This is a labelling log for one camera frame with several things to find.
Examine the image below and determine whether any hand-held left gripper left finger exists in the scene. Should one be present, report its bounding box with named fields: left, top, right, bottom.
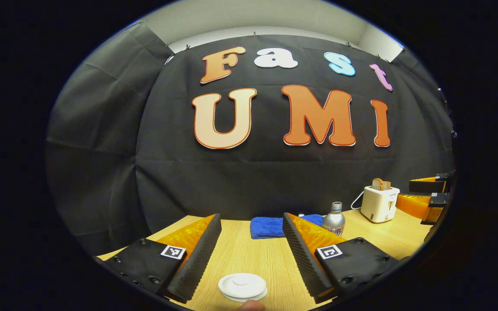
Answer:
left=96, top=213, right=223, bottom=304

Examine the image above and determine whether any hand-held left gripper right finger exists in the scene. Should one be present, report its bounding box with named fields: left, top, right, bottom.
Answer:
left=282, top=212, right=402, bottom=305

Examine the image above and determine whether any white teacup lid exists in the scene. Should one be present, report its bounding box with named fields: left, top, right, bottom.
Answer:
left=218, top=273, right=268, bottom=302

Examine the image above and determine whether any silver water bottle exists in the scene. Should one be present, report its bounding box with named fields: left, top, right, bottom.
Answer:
left=322, top=202, right=346, bottom=237

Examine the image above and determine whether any white toaster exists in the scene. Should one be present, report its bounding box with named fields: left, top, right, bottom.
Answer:
left=360, top=186, right=400, bottom=223

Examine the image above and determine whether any blue towel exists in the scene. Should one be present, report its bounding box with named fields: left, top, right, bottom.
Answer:
left=250, top=214, right=325, bottom=239

